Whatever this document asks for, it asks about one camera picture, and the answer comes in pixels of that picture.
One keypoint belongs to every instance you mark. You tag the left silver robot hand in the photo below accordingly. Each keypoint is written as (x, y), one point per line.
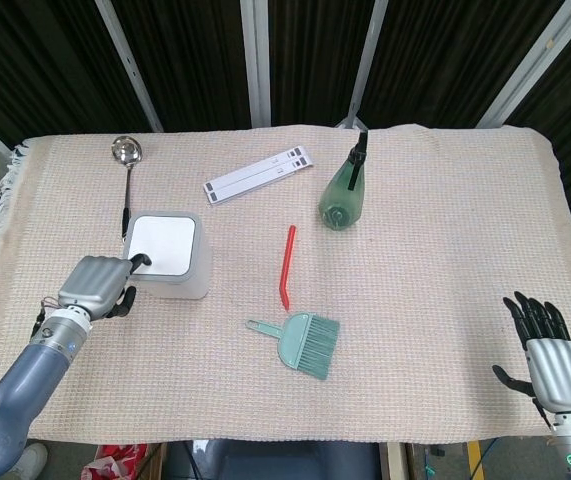
(92, 285)

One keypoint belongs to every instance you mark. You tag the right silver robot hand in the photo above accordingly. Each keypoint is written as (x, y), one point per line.
(557, 370)

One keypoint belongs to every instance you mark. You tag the white square container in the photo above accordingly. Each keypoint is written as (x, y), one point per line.
(200, 280)

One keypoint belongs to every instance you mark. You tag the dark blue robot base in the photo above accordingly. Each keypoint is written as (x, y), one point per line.
(275, 462)

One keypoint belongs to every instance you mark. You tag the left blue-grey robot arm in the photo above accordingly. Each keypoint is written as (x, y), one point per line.
(25, 380)

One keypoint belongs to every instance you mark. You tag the green hand broom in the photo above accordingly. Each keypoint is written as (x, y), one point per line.
(310, 345)

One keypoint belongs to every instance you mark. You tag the beige woven tablecloth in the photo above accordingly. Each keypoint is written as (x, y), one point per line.
(415, 300)

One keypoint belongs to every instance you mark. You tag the red and white bag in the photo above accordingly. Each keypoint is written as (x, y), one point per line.
(115, 462)

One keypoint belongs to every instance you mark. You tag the white shoe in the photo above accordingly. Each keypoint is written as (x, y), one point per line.
(32, 460)

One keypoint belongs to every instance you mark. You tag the white folding laptop stand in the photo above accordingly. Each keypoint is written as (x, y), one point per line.
(255, 177)

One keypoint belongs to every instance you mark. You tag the red bent plastic brush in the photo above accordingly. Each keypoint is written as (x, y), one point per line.
(288, 255)

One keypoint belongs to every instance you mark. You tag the green spray bottle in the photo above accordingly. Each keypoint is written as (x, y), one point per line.
(340, 195)

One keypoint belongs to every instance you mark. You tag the white slanted frame post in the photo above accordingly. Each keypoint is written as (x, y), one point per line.
(130, 65)
(525, 65)
(367, 60)

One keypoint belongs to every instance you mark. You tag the white vertical frame post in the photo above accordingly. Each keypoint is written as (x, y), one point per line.
(256, 60)

